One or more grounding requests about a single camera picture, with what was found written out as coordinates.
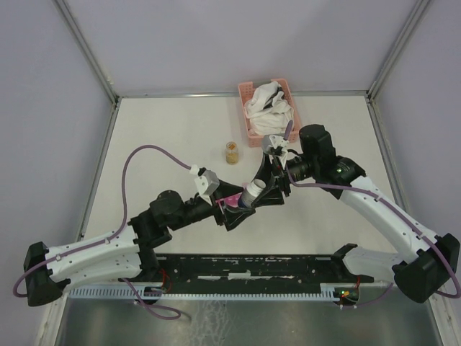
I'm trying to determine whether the white cable duct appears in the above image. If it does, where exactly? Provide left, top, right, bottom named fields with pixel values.
left=68, top=284, right=343, bottom=299

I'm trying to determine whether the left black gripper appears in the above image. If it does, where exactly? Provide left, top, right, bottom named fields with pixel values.
left=169, top=179, right=256, bottom=231

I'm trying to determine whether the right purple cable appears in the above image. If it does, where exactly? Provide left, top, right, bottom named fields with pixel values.
left=282, top=122, right=461, bottom=310

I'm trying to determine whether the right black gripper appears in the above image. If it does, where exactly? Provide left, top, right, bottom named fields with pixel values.
left=246, top=151, right=318, bottom=208

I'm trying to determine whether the pink pill organizer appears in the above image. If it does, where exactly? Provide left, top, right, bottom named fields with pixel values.
left=217, top=193, right=241, bottom=208

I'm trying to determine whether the white vitamin bottle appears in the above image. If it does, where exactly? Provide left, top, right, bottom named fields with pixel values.
left=238, top=179, right=266, bottom=208

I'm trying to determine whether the pink plastic basket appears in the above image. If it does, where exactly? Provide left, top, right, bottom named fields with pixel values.
left=238, top=79, right=301, bottom=147

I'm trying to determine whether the amber pill bottle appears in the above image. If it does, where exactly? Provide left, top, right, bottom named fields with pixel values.
left=225, top=141, right=239, bottom=164

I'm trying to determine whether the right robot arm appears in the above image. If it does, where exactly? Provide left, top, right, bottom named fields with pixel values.
left=238, top=124, right=460, bottom=303

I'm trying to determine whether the white cloth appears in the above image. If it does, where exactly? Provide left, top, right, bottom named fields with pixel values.
left=244, top=81, right=295, bottom=136

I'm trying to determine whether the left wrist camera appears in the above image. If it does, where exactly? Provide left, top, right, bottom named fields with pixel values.
left=189, top=165, right=220, bottom=205

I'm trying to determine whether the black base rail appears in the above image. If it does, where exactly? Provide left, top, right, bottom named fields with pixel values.
left=133, top=254, right=374, bottom=296

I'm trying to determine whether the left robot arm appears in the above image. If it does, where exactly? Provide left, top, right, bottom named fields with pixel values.
left=22, top=177, right=266, bottom=307

